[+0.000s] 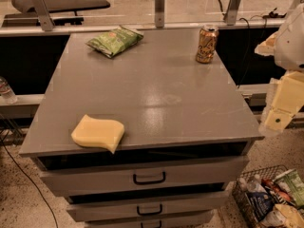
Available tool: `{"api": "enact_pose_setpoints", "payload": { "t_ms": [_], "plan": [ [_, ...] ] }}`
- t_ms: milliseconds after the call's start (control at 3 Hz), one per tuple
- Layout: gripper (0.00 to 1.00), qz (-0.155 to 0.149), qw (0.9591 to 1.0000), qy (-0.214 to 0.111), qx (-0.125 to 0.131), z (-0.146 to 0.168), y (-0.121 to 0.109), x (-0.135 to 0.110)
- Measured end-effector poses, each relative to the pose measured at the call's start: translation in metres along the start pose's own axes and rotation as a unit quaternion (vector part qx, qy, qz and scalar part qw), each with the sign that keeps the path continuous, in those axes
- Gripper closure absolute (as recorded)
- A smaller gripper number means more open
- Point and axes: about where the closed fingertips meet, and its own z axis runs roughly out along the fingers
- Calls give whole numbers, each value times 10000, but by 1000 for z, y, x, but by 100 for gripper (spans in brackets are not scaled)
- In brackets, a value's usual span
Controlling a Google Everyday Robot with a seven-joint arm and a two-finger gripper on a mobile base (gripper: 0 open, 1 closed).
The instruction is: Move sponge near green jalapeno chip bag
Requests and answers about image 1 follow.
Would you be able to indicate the bottom drawer black handle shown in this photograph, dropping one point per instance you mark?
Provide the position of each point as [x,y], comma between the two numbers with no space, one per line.
[151,224]

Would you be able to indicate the middle drawer black handle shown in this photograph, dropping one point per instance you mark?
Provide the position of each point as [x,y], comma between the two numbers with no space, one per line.
[152,210]

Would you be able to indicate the wire basket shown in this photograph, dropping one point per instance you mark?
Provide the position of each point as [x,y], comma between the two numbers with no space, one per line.
[240,196]

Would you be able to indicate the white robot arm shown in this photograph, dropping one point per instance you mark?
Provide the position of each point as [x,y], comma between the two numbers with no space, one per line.
[286,45]

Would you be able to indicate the right metal bracket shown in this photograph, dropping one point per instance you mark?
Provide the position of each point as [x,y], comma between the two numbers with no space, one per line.
[231,14]

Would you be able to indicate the left metal bracket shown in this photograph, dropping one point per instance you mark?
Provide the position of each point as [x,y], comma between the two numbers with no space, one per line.
[43,16]

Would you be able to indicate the middle metal bracket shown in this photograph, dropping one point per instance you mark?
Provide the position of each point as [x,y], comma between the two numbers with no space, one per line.
[159,13]

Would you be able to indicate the yellow sponge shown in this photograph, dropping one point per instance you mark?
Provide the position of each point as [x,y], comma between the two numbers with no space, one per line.
[91,132]

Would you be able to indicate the clear plastic water bottle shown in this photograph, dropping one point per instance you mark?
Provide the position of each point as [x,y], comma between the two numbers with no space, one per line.
[6,91]

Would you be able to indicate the green white snack bag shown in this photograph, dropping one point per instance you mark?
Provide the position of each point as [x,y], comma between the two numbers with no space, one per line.
[290,182]

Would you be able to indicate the blue snack bag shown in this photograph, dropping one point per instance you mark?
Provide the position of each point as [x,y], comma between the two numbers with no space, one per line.
[262,203]

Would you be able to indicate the green jalapeno chip bag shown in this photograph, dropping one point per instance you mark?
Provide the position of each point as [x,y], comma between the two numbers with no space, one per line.
[116,41]

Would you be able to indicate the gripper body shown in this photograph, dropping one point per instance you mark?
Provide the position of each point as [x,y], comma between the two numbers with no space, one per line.
[292,45]

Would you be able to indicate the plastic bottle in basket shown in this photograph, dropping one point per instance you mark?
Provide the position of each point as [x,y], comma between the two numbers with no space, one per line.
[252,185]

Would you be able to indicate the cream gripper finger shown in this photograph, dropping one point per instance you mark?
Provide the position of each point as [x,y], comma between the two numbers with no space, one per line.
[273,122]

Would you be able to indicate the yellow snack bag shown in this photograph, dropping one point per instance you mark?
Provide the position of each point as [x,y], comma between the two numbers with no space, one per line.
[283,216]

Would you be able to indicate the metal bracket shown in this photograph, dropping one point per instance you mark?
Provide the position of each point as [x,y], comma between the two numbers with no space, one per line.
[231,14]
[43,16]
[159,13]

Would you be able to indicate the drawer black handle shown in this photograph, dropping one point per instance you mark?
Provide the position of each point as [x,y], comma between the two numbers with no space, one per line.
[151,224]
[152,210]
[149,179]

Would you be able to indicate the gold soda can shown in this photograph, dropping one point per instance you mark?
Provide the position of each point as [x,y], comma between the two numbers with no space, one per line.
[208,37]

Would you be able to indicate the top drawer black handle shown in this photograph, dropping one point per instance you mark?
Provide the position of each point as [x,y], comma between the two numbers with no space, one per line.
[149,179]

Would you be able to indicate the red snack bag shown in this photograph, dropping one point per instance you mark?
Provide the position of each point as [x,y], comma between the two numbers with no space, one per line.
[276,192]

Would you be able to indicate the grey drawer cabinet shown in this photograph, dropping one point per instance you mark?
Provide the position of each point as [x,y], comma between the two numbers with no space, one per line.
[180,117]

